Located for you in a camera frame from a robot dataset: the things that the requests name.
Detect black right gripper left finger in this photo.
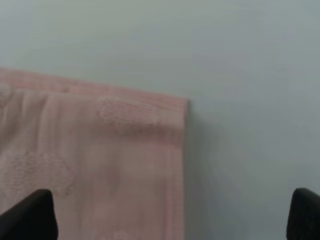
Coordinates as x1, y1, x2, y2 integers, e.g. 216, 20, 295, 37
0, 189, 59, 240

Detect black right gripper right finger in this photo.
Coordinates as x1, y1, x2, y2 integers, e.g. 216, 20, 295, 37
286, 187, 320, 240

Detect pink towel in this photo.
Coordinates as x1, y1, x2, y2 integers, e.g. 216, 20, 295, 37
0, 68, 188, 240

